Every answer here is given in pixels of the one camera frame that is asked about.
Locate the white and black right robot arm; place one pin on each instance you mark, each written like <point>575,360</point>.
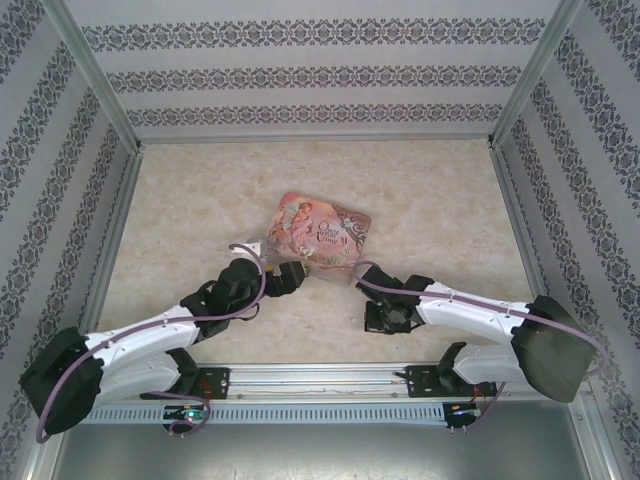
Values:
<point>470,312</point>

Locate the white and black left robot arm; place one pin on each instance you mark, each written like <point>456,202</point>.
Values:
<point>140,332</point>

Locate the small circuit board green light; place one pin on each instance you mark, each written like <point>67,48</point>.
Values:
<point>187,414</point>
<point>462,409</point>

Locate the grey metal sheet panel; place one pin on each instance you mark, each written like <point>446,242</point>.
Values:
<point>320,452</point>

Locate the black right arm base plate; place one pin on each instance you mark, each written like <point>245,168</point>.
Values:
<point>425,381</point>

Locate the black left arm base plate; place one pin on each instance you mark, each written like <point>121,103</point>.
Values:
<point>212,382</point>

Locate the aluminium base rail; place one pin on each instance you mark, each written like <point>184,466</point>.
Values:
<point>315,381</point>

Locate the aluminium frame post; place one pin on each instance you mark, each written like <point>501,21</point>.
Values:
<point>537,70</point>
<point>92,75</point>

